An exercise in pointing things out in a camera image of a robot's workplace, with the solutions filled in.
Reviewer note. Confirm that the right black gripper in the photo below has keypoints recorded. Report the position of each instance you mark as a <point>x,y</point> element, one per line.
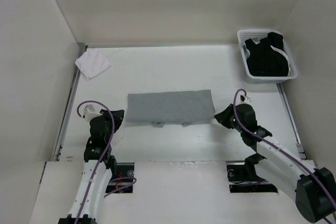
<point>222,117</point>

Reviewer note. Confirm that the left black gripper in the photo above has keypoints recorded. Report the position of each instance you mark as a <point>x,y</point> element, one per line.
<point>118,116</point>

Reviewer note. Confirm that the grey tank top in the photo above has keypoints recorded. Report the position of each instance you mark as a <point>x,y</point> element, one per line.
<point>180,107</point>

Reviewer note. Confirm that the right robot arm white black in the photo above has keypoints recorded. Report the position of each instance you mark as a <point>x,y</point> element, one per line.
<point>311,189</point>

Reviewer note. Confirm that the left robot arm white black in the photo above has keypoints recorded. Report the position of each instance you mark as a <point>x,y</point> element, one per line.
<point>98,168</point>

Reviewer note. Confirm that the folded white tank top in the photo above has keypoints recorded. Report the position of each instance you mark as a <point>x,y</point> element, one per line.
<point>92,63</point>

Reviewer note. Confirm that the black tank top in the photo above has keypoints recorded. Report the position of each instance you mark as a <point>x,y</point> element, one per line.
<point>267,57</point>

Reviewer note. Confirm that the white plastic basket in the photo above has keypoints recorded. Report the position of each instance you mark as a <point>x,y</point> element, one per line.
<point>259,34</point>

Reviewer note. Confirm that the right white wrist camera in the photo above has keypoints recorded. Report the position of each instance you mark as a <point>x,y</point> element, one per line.
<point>245,99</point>

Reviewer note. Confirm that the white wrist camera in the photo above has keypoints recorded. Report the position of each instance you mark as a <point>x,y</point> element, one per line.
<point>245,99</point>
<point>90,113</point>

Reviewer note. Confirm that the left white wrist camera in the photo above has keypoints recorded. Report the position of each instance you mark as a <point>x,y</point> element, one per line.
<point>90,113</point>

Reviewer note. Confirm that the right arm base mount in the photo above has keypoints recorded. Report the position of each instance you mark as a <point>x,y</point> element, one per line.
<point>242,177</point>

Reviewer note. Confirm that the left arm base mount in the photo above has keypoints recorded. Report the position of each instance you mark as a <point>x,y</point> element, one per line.
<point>122,179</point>

